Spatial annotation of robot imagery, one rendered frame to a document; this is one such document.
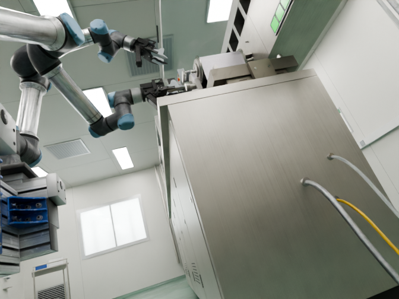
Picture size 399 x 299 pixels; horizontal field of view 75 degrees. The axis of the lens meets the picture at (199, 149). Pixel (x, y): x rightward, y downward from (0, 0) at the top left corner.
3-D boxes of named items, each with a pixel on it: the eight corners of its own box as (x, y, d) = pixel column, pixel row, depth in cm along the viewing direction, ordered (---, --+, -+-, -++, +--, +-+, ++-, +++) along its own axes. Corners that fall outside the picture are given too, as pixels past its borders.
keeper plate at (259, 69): (255, 85, 108) (246, 64, 112) (276, 80, 110) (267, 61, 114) (257, 81, 106) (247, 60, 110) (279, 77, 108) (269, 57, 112)
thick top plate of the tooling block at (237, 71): (209, 102, 122) (205, 92, 124) (284, 87, 130) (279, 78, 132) (214, 80, 107) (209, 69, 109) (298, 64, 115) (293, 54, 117)
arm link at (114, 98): (112, 113, 123) (109, 99, 127) (135, 109, 126) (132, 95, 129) (108, 104, 116) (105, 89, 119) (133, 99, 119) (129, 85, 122)
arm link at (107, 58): (91, 45, 132) (103, 31, 136) (98, 61, 142) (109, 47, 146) (105, 51, 131) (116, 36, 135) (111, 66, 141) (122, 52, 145)
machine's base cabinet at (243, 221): (189, 293, 291) (170, 218, 322) (242, 274, 304) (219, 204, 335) (251, 401, 62) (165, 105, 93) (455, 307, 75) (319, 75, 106)
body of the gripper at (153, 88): (163, 77, 125) (138, 81, 123) (167, 91, 122) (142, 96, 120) (163, 86, 132) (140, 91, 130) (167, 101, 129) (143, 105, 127)
